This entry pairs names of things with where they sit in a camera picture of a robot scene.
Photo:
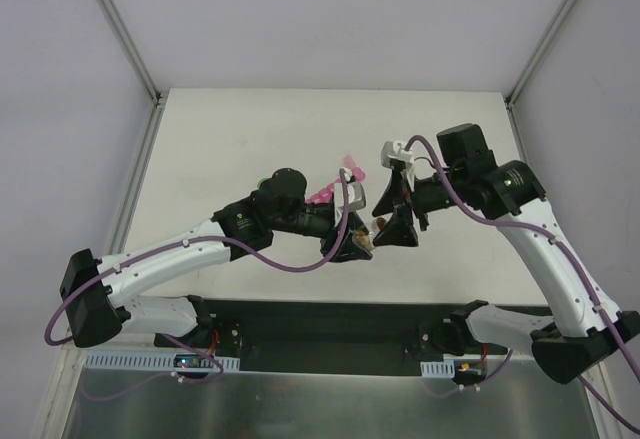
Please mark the white cable duct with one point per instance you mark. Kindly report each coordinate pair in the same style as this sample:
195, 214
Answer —
444, 369
159, 362

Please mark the left aluminium frame post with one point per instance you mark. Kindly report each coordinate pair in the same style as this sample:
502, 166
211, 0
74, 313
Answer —
130, 50

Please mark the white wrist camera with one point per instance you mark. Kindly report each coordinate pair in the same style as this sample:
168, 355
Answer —
395, 151
351, 194

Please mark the right aluminium frame post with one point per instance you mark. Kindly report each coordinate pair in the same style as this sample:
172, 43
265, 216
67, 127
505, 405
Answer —
541, 49

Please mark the right white cable duct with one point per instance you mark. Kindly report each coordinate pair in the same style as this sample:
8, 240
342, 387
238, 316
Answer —
444, 369

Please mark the left white cable duct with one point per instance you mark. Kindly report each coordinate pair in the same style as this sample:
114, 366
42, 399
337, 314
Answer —
159, 362

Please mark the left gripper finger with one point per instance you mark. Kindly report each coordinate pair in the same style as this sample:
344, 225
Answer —
350, 250
357, 221

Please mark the green lidded pill bottle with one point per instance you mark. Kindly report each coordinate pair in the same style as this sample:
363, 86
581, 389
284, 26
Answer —
264, 184

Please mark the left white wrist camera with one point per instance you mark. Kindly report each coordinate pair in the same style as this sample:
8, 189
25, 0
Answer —
351, 194

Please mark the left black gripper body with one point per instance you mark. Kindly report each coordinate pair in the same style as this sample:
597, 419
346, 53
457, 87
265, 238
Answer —
338, 229

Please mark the clear bottle with yellow pills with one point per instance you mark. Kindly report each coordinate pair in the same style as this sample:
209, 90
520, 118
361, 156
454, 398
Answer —
364, 239

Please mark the pink weekly pill organizer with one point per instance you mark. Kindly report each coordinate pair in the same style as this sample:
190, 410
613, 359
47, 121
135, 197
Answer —
325, 194

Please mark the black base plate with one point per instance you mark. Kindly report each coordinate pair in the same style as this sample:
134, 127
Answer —
369, 339

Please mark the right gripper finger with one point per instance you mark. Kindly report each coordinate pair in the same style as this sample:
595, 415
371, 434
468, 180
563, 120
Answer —
398, 230
397, 194

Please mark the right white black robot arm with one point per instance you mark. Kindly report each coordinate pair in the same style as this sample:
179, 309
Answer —
585, 325

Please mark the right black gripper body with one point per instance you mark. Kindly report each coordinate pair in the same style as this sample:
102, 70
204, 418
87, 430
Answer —
405, 199

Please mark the aluminium frame post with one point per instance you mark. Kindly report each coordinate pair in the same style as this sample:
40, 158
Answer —
541, 49
130, 50

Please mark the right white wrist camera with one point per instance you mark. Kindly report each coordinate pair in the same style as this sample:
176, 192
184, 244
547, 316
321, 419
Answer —
395, 151

